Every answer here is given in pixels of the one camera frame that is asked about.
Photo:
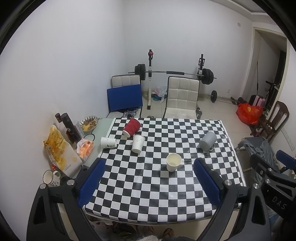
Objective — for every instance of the grey cloth pile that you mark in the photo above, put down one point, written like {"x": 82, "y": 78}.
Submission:
{"x": 261, "y": 147}

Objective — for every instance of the orange snack packet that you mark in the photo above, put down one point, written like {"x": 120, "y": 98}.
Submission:
{"x": 84, "y": 148}

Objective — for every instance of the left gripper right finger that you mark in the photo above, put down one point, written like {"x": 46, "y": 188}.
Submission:
{"x": 252, "y": 221}

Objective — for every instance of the small black dumbbell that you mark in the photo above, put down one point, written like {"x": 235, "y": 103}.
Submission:
{"x": 214, "y": 96}

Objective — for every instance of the plate of snacks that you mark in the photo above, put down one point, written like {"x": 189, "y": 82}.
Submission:
{"x": 89, "y": 123}

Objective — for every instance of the white patterned paper cup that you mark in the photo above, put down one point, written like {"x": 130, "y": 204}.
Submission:
{"x": 138, "y": 143}

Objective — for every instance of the checkered tablecloth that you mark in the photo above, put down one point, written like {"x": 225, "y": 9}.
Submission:
{"x": 138, "y": 188}

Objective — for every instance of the white enamel mug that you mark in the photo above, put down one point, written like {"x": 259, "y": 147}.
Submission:
{"x": 52, "y": 178}

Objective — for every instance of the blue backed chair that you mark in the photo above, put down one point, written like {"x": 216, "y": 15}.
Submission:
{"x": 125, "y": 96}

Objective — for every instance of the small white paper cup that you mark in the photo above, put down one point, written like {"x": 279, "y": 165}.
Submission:
{"x": 108, "y": 143}

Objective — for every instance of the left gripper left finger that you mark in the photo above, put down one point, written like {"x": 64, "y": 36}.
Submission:
{"x": 45, "y": 221}

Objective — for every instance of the red plastic cup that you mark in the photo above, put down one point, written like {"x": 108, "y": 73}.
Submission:
{"x": 131, "y": 127}

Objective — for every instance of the orange plastic bag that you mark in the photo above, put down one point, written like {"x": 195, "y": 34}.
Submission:
{"x": 249, "y": 114}

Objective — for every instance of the yellow chip bag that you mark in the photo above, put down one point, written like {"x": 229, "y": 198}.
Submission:
{"x": 61, "y": 153}

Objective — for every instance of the dark wooden chair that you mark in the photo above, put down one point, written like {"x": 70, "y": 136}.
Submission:
{"x": 269, "y": 127}

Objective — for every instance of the white padded chair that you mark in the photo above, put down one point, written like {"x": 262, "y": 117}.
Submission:
{"x": 182, "y": 97}

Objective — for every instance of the barbell with black plates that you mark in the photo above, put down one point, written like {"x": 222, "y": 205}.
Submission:
{"x": 207, "y": 76}

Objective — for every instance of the grey mug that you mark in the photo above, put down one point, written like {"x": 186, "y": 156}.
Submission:
{"x": 208, "y": 141}

